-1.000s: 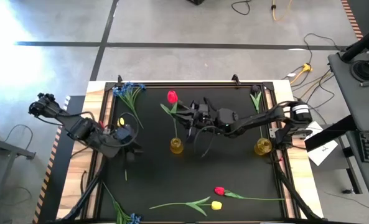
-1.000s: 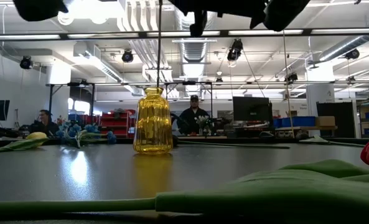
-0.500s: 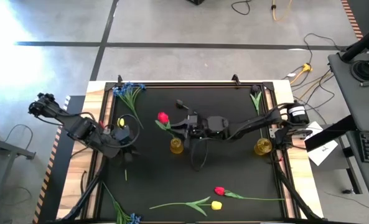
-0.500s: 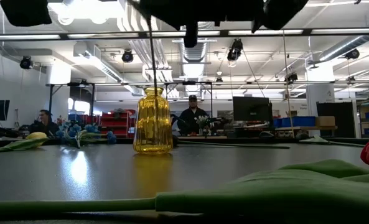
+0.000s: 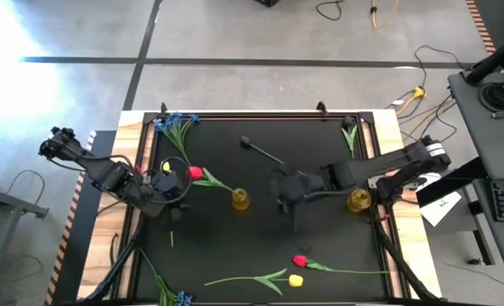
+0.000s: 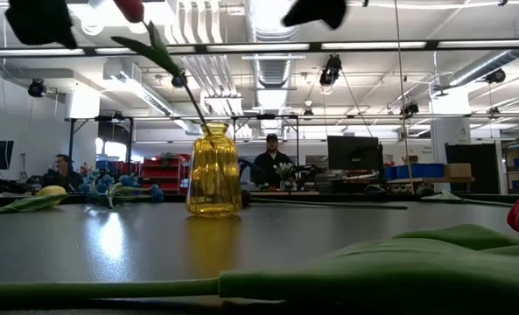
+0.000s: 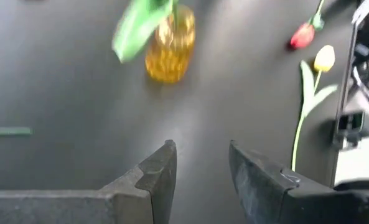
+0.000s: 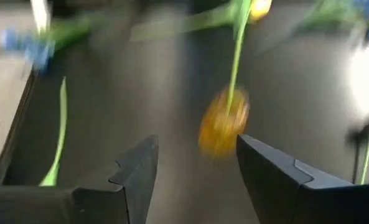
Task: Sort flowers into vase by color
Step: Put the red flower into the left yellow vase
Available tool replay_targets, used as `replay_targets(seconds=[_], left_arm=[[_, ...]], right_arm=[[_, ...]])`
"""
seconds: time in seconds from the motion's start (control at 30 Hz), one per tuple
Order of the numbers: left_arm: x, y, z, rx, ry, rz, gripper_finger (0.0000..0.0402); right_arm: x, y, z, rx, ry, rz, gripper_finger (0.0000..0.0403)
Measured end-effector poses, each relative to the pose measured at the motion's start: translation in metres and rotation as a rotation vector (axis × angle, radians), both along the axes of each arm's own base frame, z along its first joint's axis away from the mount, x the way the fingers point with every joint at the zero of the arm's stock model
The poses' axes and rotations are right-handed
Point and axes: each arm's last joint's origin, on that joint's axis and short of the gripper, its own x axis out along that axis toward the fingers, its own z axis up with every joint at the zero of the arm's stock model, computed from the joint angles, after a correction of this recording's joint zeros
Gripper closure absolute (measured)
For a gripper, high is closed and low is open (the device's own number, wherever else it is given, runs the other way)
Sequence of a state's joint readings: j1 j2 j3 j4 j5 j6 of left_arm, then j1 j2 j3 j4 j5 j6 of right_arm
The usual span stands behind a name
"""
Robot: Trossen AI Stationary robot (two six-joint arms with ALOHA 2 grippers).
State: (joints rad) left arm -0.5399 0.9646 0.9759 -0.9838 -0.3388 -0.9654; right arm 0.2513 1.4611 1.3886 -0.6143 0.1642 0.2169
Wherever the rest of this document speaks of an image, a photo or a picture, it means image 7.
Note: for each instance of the red artificial tulip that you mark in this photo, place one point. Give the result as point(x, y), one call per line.
point(302, 35)

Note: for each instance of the green stem piece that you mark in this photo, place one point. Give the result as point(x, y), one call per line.
point(8, 131)

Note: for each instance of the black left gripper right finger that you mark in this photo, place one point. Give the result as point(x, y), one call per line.
point(259, 186)

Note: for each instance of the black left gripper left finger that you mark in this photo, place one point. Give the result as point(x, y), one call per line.
point(153, 186)

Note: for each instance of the black work surface mat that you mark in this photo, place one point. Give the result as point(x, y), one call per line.
point(78, 77)

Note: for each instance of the yellow artificial tulip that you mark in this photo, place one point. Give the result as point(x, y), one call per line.
point(137, 28)
point(324, 57)

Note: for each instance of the amber glass vase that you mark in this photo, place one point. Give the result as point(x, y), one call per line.
point(168, 62)

